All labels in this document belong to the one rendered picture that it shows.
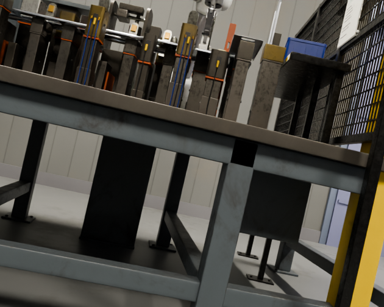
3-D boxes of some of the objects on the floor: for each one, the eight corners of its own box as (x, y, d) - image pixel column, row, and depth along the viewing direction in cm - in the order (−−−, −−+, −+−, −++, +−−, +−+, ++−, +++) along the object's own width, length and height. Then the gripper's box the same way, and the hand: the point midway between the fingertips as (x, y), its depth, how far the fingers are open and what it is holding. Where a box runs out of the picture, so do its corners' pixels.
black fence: (300, 404, 123) (428, -163, 123) (236, 251, 320) (286, 33, 320) (352, 416, 122) (480, -151, 123) (256, 256, 319) (306, 38, 320)
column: (84, 228, 283) (108, 123, 284) (133, 238, 287) (157, 134, 288) (78, 239, 253) (105, 121, 253) (133, 249, 257) (160, 134, 257)
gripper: (205, 0, 200) (193, 54, 200) (206, -12, 185) (193, 45, 185) (222, 4, 200) (210, 58, 200) (225, -8, 185) (211, 50, 185)
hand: (204, 44), depth 192 cm, fingers closed, pressing on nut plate
